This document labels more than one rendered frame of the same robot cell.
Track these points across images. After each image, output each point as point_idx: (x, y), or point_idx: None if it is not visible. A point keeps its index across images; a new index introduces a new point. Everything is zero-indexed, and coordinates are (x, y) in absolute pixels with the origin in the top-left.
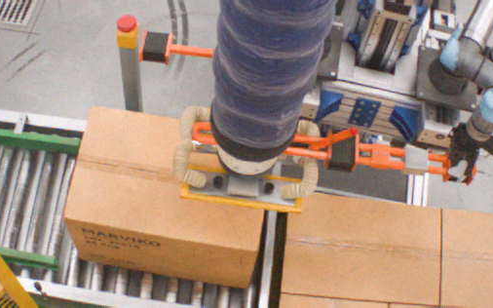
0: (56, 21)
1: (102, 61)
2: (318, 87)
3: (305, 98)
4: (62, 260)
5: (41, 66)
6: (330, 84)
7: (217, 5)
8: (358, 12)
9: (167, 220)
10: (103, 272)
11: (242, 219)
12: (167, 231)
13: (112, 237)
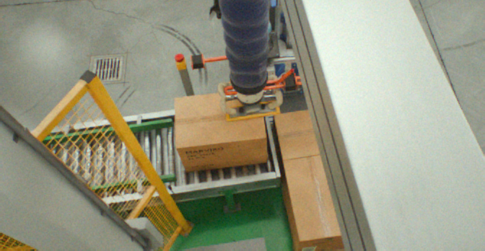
0: (136, 73)
1: (167, 87)
2: (272, 63)
3: (268, 68)
4: (177, 177)
5: (136, 97)
6: (278, 60)
7: (215, 46)
8: (281, 23)
9: (223, 135)
10: (199, 174)
11: (255, 126)
12: (224, 140)
13: (201, 151)
